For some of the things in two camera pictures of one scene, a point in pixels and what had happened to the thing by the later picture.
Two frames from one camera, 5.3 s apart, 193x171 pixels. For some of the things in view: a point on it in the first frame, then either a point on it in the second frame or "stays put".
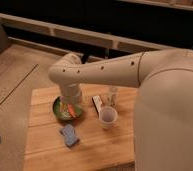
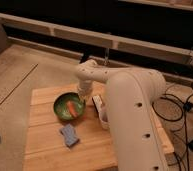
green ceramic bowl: (62, 110) stays put
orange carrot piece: (71, 110) stays put
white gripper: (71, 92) -> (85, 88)
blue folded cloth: (68, 132) stays put
